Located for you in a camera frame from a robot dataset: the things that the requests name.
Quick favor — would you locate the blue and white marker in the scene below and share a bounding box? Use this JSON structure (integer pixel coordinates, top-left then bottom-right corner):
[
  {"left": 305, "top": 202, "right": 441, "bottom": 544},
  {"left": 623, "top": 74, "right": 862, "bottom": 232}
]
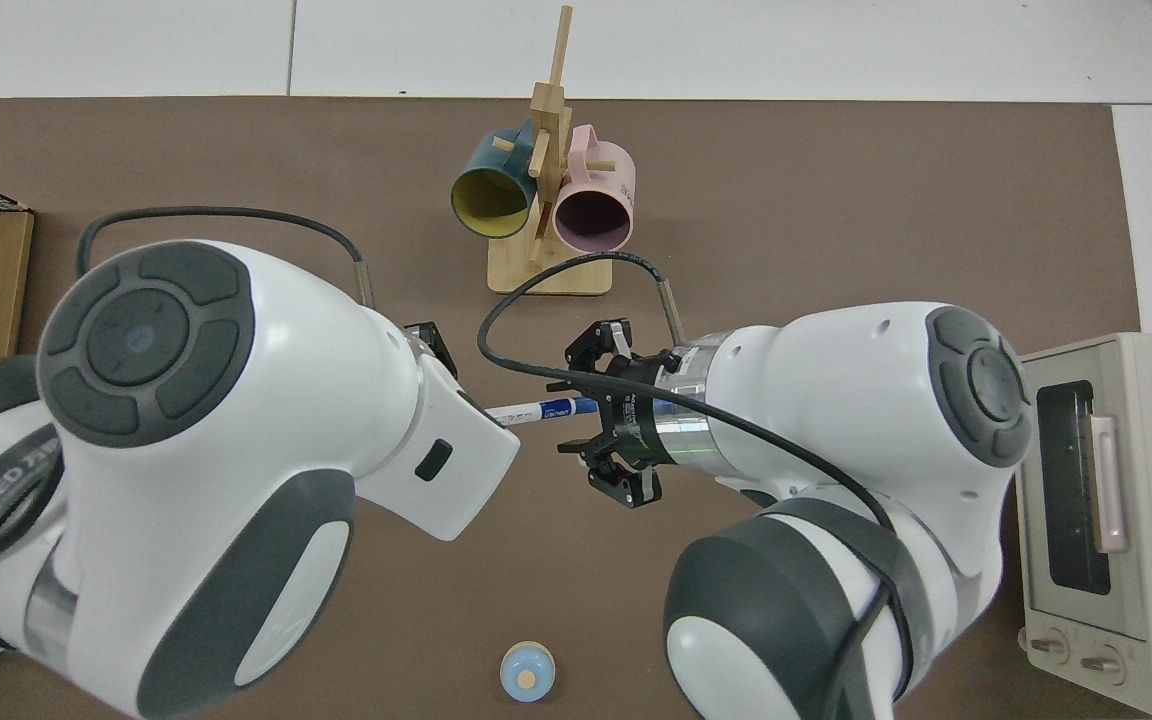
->
[{"left": 484, "top": 397, "right": 599, "bottom": 427}]

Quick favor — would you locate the wooden cup stand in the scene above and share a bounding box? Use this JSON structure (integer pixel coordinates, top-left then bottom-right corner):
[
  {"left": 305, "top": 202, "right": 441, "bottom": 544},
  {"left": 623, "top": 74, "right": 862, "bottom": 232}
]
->
[{"left": 487, "top": 5, "right": 614, "bottom": 296}]

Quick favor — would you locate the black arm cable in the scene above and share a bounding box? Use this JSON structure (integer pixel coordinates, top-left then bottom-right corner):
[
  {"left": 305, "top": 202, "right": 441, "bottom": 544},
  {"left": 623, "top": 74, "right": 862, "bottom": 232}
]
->
[
  {"left": 76, "top": 205, "right": 377, "bottom": 311},
  {"left": 476, "top": 252, "right": 915, "bottom": 720}
]

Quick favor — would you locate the pink mug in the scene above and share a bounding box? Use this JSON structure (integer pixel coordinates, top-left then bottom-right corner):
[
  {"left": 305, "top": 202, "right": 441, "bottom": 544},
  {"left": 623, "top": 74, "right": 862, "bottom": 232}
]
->
[{"left": 552, "top": 124, "right": 636, "bottom": 255}]

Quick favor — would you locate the small blue round thing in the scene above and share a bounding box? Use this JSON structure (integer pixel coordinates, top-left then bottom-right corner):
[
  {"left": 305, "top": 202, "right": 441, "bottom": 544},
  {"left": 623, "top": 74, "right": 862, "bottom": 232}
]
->
[{"left": 499, "top": 641, "right": 557, "bottom": 703}]

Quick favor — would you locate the brown table cloth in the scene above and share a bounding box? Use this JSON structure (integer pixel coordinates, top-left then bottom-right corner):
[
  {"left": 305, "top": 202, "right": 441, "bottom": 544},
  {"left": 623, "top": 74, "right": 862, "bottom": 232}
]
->
[{"left": 0, "top": 96, "right": 1144, "bottom": 720}]

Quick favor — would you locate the dark teal mug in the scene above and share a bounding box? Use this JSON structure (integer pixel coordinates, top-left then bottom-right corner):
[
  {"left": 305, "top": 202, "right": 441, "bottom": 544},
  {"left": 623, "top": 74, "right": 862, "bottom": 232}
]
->
[{"left": 450, "top": 118, "right": 542, "bottom": 240}]

